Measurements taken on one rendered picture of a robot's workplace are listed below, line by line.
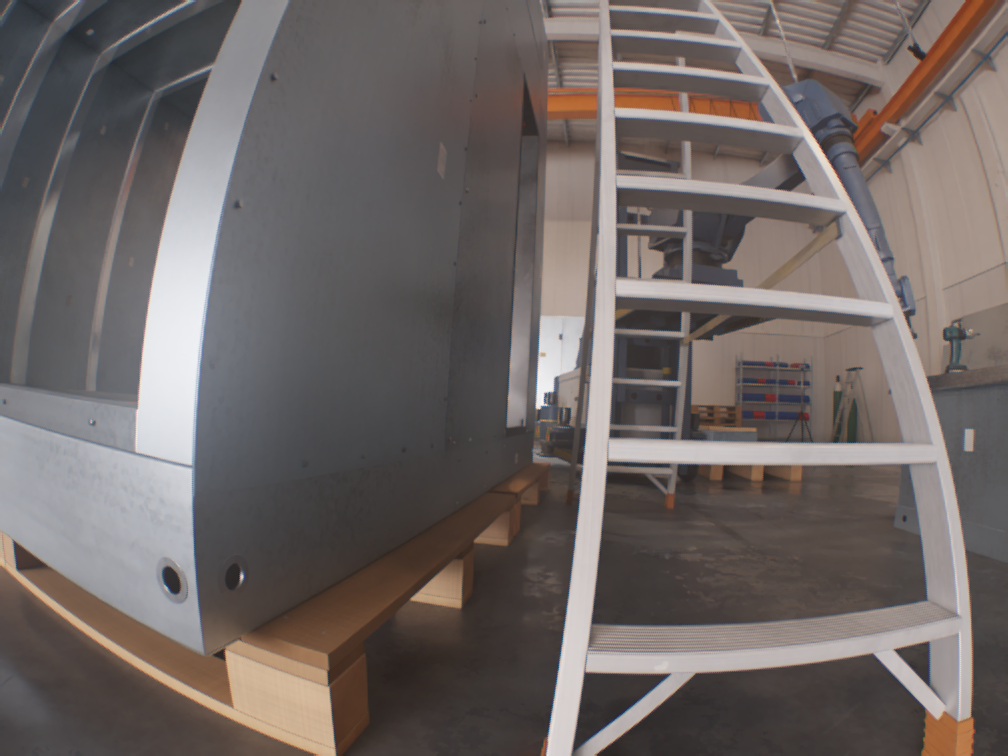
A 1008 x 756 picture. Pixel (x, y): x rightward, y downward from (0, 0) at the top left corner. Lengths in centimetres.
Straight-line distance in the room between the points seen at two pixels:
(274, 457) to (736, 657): 56
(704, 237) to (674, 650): 280
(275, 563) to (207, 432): 21
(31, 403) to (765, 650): 100
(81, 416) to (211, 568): 27
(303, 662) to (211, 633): 11
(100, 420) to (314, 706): 42
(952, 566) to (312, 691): 80
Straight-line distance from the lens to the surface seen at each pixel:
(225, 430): 53
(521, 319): 260
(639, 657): 51
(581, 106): 1041
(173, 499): 53
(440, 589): 113
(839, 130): 266
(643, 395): 360
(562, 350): 797
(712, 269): 307
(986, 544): 202
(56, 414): 76
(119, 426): 61
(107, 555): 67
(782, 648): 56
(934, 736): 79
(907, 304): 230
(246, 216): 56
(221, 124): 61
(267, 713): 69
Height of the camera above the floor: 44
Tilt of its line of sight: 4 degrees up
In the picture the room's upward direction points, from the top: 3 degrees clockwise
